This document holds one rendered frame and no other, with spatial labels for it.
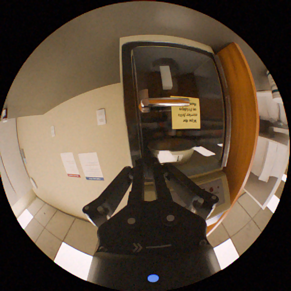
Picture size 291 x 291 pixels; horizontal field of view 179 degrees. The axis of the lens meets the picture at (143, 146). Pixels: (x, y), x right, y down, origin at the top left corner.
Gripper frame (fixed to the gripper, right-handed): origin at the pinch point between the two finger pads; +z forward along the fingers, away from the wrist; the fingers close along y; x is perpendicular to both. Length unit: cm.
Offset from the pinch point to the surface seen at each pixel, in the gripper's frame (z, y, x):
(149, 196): 1.1, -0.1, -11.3
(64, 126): 48, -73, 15
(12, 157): 20, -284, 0
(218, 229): 12, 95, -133
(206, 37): 1.1, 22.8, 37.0
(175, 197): 0.1, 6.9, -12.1
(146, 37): 4.9, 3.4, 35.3
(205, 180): 2.5, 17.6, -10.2
